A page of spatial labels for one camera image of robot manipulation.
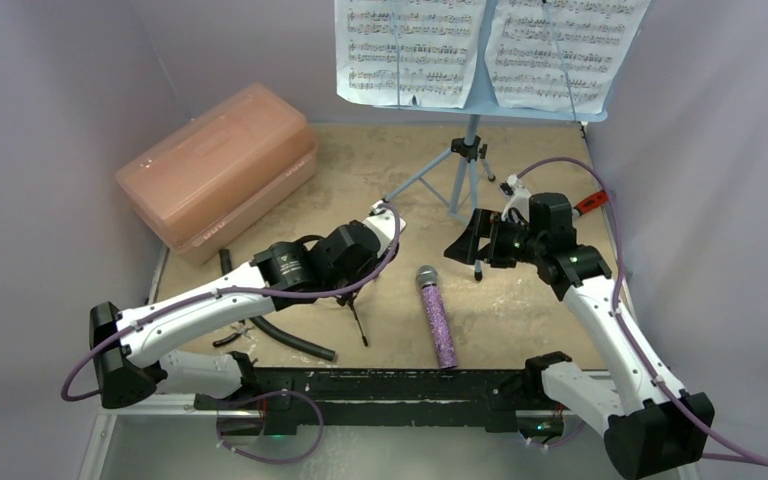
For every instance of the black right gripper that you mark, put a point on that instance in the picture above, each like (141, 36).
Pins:
(480, 234)

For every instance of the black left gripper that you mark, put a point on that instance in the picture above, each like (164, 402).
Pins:
(369, 267)

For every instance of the black microphone shock mount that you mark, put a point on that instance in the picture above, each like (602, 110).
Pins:
(348, 299)

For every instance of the sheet music page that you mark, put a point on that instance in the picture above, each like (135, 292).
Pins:
(407, 53)
(559, 56)

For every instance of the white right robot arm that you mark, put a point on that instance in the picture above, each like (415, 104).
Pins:
(649, 423)

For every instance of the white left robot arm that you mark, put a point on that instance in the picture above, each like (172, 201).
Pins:
(136, 352)

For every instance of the purple glitter microphone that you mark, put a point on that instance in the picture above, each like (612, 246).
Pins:
(427, 282)

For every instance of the black foam tube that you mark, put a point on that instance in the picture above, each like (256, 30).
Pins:
(292, 341)

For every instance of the black pliers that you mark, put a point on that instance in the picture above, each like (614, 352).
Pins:
(240, 329)

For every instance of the translucent pink storage box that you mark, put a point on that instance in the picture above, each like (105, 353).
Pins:
(208, 182)

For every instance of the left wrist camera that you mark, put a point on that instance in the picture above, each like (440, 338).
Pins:
(382, 223)

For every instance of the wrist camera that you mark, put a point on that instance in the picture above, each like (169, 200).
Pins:
(382, 223)
(516, 209)

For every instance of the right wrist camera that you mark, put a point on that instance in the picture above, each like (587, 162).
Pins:
(516, 209)

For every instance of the red handled wrench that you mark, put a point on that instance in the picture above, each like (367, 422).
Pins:
(590, 203)

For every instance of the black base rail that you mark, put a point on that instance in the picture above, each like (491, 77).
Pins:
(497, 401)

